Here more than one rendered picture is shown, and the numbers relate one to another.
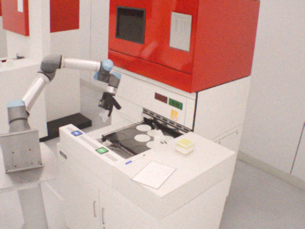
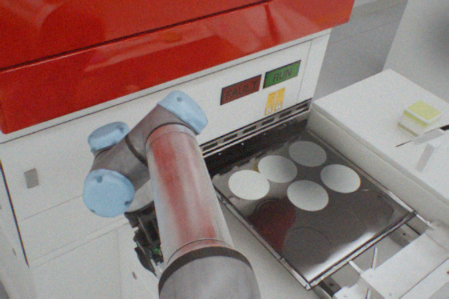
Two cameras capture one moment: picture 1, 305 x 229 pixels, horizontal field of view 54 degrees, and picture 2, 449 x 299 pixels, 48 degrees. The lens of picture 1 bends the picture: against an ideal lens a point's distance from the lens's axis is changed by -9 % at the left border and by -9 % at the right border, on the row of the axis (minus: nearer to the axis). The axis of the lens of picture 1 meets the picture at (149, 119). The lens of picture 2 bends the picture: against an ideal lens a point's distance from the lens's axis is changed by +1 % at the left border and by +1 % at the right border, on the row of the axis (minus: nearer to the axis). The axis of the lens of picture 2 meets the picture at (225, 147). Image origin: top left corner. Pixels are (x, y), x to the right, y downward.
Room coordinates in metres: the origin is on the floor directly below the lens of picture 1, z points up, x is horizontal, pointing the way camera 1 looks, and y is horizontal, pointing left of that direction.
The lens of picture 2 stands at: (2.03, 0.89, 1.75)
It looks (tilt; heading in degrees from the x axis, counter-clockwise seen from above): 41 degrees down; 272
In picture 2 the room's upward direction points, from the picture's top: 8 degrees clockwise
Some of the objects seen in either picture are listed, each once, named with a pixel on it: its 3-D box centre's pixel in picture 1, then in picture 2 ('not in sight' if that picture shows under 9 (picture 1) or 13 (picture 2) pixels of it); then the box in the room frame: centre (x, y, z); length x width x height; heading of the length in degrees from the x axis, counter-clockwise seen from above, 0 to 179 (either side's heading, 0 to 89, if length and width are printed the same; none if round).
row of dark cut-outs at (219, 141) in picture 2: (165, 119); (248, 129); (2.02, -0.10, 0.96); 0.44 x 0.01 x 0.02; 45
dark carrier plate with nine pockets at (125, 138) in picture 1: (142, 138); (307, 195); (1.85, 0.04, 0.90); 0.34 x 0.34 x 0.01; 45
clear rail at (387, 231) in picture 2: (120, 146); (365, 247); (1.73, 0.17, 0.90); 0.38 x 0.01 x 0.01; 45
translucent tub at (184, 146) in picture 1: (184, 147); (419, 120); (1.58, -0.20, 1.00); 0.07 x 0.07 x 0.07; 47
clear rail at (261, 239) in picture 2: (123, 128); (251, 229); (1.98, 0.17, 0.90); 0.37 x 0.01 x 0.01; 135
